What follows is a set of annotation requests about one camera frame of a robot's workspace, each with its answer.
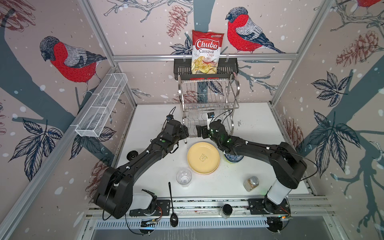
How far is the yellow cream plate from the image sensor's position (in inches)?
33.5

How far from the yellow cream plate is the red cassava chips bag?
470 millimetres

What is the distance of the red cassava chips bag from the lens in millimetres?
832
